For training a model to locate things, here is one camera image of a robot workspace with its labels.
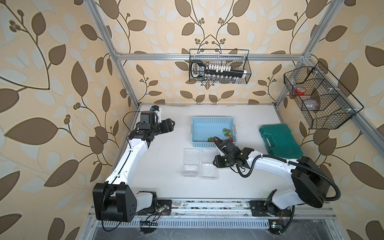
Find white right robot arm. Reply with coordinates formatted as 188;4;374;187
213;137;341;216

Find black wire basket on back wall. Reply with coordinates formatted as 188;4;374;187
189;48;252;85

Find clear clamshell container middle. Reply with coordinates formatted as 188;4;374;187
200;148;219;180

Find green plastic tool case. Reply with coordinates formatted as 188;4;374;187
259;124;304;160

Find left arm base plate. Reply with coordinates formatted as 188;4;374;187
136;199;172;216

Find black wire basket on wall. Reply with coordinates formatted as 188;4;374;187
189;48;252;85
284;62;364;130

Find black wire basket on right wall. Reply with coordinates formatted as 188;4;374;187
284;62;364;130

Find clear clamshell container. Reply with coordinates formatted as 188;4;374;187
182;148;201;177
200;148;219;180

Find light blue perforated plastic basket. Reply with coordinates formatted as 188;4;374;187
191;117;238;148

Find clear clamshell container left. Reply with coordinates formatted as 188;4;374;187
182;148;201;177

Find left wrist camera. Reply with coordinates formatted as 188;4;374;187
150;105;162;124

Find strawberries in basket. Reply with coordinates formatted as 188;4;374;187
208;128;236;143

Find clear lidded jar in basket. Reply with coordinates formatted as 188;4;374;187
304;99;320;111

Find red tape roll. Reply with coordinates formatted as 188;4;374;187
295;87;307;96

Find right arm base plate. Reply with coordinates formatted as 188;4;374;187
249;200;292;217

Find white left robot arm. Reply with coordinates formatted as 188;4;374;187
93;119;175;223

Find black socket set holder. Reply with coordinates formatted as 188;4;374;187
189;61;251;79

